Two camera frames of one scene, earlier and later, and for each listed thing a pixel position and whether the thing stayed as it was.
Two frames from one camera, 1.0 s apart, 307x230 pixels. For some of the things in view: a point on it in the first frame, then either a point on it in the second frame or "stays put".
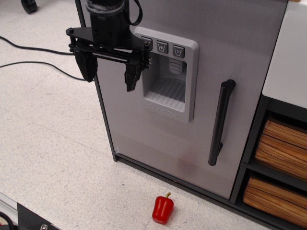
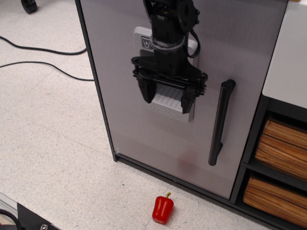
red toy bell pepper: x=162 y=209 stays put
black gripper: x=109 y=37 → x=171 y=65
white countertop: x=287 y=79 stays put
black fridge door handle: x=216 y=146 stays put
